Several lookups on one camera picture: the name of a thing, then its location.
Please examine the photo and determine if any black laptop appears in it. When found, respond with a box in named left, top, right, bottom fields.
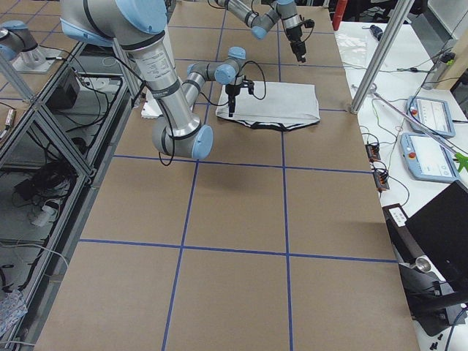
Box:
left=406, top=181, right=467, bottom=291

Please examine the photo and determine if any blue teach pendant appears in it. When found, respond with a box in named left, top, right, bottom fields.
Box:
left=400, top=132, right=461, bottom=184
left=407, top=96, right=456, bottom=138

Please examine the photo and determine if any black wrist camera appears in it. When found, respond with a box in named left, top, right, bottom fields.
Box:
left=241, top=78, right=254, bottom=95
left=301, top=19, right=315, bottom=30

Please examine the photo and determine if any far blue teach pendant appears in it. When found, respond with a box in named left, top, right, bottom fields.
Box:
left=407, top=96, right=456, bottom=138

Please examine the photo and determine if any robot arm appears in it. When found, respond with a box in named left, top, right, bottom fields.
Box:
left=61, top=1, right=246, bottom=159
left=208, top=0, right=315, bottom=63

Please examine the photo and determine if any grey cartoon print t-shirt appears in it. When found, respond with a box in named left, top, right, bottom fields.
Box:
left=216, top=81, right=320, bottom=132

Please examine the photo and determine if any metal reacher grabber tool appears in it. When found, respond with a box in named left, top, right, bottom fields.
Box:
left=368, top=83, right=467, bottom=172

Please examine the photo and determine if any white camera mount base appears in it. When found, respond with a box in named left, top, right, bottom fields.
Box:
left=141, top=90, right=162, bottom=119

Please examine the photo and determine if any aluminium frame post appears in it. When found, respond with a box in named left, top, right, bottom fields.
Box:
left=350, top=0, right=415, bottom=114

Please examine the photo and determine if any red object at edge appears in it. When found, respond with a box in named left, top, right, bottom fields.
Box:
left=332, top=0, right=347, bottom=31

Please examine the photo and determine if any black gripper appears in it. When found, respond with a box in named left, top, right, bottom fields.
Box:
left=225, top=83, right=243, bottom=117
left=285, top=25, right=306, bottom=63

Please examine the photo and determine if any near blue teach pendant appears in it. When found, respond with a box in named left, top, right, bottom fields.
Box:
left=400, top=132, right=461, bottom=184

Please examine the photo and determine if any clear plastic bag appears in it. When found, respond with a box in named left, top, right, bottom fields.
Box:
left=335, top=30, right=378, bottom=68

